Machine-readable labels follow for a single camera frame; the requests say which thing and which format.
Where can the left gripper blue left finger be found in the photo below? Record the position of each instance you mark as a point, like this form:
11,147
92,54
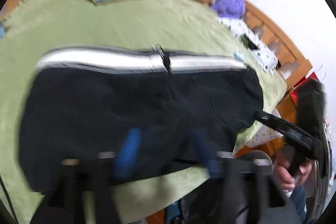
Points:
126,159

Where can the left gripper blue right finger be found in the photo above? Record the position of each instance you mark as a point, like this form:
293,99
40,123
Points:
205,153

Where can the black pants with white stripe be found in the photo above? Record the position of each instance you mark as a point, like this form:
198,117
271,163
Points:
83,101

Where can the person's right hand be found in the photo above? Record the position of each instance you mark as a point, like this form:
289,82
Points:
281,166

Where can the white pillow with black dots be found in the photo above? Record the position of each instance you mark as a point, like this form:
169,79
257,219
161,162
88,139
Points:
263,55

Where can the small light blue case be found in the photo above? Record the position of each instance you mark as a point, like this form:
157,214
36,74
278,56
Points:
239,56

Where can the black phone on pillow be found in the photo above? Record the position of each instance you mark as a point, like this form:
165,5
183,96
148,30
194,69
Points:
248,43

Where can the green bed blanket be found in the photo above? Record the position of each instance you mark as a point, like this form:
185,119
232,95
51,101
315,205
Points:
37,26

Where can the purple plush toy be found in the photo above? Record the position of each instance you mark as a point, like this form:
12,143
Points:
229,8

